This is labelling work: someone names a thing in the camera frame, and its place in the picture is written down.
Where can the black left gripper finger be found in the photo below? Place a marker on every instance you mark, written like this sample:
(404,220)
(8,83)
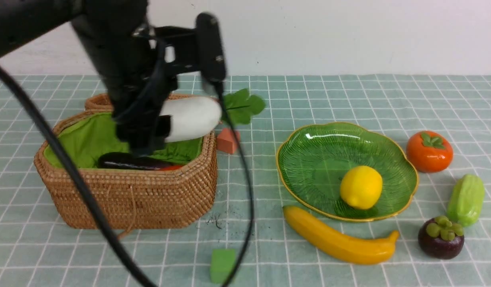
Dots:
(163,127)

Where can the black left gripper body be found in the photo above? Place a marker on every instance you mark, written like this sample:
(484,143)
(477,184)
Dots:
(175,53)

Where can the white toy radish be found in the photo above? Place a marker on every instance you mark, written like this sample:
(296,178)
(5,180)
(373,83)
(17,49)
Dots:
(197,116)

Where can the orange toy carrot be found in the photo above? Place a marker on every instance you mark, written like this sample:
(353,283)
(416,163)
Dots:
(170,167)

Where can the purple toy eggplant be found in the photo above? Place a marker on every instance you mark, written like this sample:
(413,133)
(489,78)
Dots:
(125,161)

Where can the yellow toy lemon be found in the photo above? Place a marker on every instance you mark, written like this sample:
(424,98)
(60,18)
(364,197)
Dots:
(361,187)

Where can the yellow toy banana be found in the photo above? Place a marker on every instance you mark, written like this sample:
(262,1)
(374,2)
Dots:
(338,245)

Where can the orange toy persimmon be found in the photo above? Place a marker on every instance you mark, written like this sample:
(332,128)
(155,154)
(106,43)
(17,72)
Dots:
(429,152)

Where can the dark purple toy mangosteen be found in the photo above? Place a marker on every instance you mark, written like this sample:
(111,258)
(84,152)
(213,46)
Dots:
(441,238)

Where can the green toy gourd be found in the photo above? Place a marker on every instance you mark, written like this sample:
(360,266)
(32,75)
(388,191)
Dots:
(466,202)

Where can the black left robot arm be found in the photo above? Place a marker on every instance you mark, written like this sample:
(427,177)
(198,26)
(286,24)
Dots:
(137,63)

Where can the woven wicker basket lid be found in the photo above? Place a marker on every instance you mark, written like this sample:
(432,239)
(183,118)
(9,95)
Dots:
(102,101)

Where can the orange foam cube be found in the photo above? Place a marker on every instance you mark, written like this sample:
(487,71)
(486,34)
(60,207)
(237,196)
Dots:
(226,141)

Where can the woven wicker basket green lining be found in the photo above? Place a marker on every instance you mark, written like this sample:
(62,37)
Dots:
(142,199)

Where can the green foam cube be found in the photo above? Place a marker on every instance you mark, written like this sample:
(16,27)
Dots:
(221,265)

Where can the green leaf-shaped glass plate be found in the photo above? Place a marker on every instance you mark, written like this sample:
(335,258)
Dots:
(313,160)

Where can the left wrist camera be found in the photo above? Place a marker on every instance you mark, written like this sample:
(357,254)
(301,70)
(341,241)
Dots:
(211,56)

